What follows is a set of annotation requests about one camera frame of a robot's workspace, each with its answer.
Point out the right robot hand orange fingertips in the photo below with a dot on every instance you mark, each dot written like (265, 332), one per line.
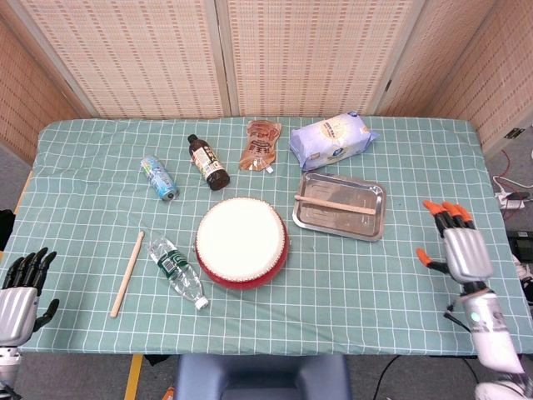
(466, 254)

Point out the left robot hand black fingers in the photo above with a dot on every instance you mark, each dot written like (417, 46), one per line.
(16, 308)

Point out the wooden drumstick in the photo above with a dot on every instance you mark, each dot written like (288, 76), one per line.
(333, 204)
(127, 275)

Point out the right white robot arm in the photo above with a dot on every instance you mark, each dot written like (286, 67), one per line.
(491, 333)

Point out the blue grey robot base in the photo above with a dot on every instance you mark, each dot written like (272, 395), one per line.
(262, 379)

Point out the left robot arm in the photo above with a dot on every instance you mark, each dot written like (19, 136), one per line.
(6, 366)

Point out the silver metal tray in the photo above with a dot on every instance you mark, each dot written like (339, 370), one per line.
(333, 225)

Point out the red drum white skin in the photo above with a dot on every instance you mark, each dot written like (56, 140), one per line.
(233, 250)

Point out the black device on floor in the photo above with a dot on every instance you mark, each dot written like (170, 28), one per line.
(520, 248)

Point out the white power strip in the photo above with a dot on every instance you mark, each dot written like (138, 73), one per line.
(514, 204)

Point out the black object at table edge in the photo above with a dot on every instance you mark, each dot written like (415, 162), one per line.
(6, 229)

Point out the green checked tablecloth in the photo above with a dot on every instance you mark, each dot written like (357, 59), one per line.
(75, 208)

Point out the metal screen hinge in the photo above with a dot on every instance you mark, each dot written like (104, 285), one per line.
(514, 133)

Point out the clear water bottle green label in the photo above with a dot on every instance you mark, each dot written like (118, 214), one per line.
(175, 268)

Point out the pale blue tissue pack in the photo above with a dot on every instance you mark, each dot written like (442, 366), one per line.
(333, 139)

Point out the blue drink can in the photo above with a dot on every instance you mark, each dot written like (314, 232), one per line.
(158, 177)

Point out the brown snack pouch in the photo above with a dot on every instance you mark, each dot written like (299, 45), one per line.
(260, 146)

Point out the dark brown glass bottle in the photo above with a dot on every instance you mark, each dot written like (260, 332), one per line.
(208, 162)

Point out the bamboo folding screen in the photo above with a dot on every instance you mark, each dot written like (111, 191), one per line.
(145, 54)

